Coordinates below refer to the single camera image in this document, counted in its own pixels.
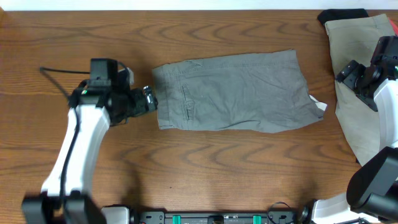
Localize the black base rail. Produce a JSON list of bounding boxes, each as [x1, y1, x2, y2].
[[101, 205, 299, 224]]

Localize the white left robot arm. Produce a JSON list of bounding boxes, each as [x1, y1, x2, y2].
[[21, 58, 158, 224]]

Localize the black garment in pile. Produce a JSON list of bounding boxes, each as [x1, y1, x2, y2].
[[317, 8, 369, 26]]

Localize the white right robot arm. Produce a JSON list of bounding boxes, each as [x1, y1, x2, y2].
[[299, 57, 397, 223]]

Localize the beige khaki shorts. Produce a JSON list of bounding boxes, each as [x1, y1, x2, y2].
[[324, 14, 396, 166]]

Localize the grey shorts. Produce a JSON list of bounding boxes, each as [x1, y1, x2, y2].
[[152, 50, 327, 133]]

